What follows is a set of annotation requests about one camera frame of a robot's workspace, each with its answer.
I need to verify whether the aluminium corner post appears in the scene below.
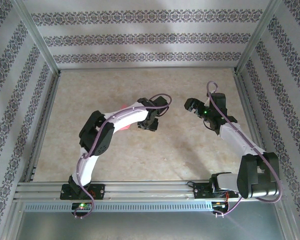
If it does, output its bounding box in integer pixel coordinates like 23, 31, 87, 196
11, 0, 60, 73
236, 0, 283, 73

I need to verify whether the pink paper sheet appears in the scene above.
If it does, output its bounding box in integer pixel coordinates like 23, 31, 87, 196
119, 103, 132, 131

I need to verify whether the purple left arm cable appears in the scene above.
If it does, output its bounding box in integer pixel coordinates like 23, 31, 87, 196
73, 93, 173, 220

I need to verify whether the controller board with yellow light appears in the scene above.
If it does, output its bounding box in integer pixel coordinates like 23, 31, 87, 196
211, 201, 229, 210

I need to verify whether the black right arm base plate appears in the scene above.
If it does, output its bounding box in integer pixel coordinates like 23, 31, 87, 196
193, 182, 240, 200

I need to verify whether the aluminium lower frame bar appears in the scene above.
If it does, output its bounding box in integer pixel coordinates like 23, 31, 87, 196
274, 199, 300, 240
0, 199, 25, 240

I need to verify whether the aluminium side rail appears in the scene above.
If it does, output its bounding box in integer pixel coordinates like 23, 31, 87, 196
232, 69, 276, 180
24, 71, 61, 182

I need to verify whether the aluminium rail beam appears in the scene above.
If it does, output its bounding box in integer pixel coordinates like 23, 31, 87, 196
13, 180, 286, 202

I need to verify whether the thin aluminium rail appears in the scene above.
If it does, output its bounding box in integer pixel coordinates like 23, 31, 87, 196
57, 65, 239, 73

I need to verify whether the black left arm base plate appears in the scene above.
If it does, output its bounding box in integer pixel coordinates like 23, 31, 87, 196
59, 183, 106, 201

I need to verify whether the grey metal sheet panel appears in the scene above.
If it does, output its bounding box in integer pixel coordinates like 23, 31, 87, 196
14, 211, 291, 240

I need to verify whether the slotted grey cable duct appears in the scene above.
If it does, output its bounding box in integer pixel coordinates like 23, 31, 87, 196
23, 201, 214, 213

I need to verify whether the controller board with green light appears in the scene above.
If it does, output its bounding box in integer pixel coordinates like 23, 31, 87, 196
71, 202, 92, 211

